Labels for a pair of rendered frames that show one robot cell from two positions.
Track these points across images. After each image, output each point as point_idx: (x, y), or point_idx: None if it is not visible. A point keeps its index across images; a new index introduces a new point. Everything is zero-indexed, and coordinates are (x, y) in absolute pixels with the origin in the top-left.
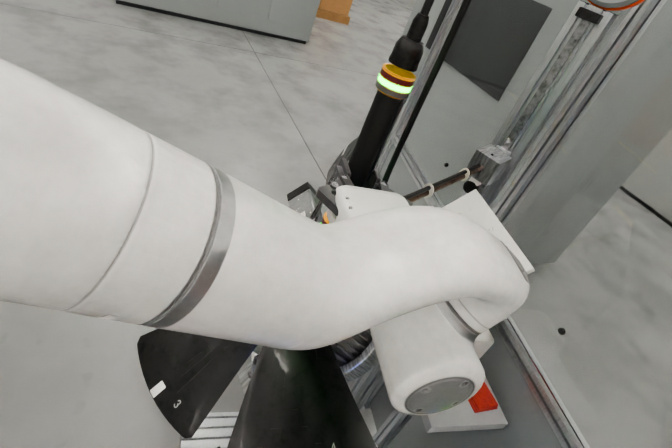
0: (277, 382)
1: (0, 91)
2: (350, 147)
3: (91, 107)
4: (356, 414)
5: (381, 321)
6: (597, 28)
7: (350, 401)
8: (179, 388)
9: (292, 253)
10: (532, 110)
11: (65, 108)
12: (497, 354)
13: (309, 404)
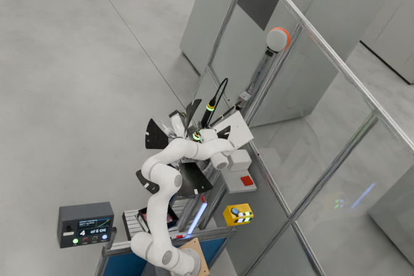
0: (186, 175)
1: (186, 142)
2: (195, 103)
3: (188, 140)
4: (207, 180)
5: (212, 155)
6: (272, 56)
7: (204, 177)
8: (153, 184)
9: (202, 149)
10: (256, 80)
11: (188, 142)
12: (254, 166)
13: (195, 179)
